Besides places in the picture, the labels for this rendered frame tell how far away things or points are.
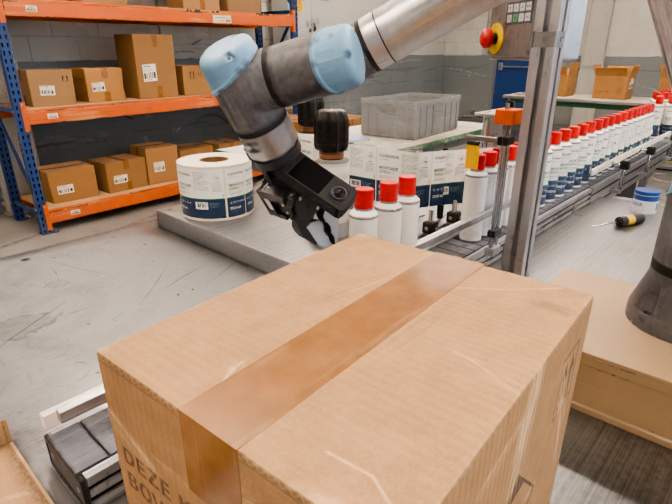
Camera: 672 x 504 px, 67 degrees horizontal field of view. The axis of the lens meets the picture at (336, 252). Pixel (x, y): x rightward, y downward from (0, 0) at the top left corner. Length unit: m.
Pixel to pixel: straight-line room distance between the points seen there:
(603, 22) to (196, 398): 8.63
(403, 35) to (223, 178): 0.75
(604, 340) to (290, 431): 0.60
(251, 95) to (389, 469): 0.49
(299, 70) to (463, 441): 0.46
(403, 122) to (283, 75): 2.48
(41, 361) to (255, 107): 0.56
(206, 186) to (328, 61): 0.80
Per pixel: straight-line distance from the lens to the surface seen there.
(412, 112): 3.06
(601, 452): 0.77
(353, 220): 0.87
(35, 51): 5.16
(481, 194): 1.20
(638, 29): 8.73
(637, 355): 0.80
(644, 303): 0.87
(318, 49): 0.62
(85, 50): 5.31
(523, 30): 1.07
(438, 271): 0.46
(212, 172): 1.35
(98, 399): 0.62
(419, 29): 0.73
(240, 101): 0.66
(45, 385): 0.91
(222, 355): 0.35
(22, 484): 0.74
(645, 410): 0.80
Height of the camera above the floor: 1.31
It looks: 22 degrees down
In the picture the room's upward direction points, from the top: straight up
